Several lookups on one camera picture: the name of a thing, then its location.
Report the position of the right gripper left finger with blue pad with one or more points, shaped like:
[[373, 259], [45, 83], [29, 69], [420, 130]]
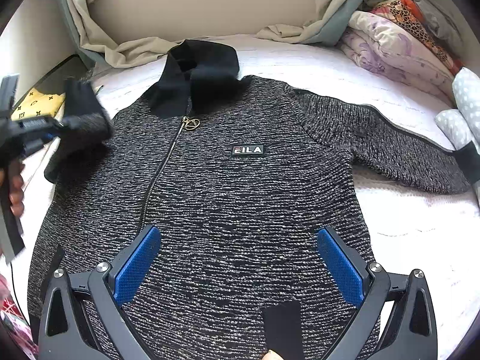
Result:
[[65, 330]]

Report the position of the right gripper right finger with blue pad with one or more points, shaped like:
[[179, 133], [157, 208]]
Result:
[[410, 331]]

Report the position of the grey knit zip jacket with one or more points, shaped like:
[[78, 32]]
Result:
[[238, 174]]

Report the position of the person's left hand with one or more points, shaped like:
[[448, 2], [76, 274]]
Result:
[[16, 193]]

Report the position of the person's right hand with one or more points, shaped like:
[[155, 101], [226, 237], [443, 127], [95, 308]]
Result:
[[272, 355]]

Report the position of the yellow patterned pillow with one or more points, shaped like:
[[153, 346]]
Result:
[[37, 103]]

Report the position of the white quilted mattress cover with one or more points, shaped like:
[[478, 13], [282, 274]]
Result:
[[408, 227]]

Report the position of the pink floral fabric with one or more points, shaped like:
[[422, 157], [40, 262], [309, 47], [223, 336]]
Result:
[[15, 326]]

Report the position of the beige curtain left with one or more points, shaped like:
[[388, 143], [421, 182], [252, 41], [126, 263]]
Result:
[[115, 33]]

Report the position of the beige curtain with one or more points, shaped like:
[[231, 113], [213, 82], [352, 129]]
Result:
[[115, 33], [326, 27]]

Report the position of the purple floral folded quilt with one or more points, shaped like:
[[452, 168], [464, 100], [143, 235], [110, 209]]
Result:
[[384, 48]]

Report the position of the orange patterned blanket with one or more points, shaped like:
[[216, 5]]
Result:
[[407, 15]]

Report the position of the beige curtain right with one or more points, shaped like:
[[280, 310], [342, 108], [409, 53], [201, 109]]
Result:
[[326, 27]]

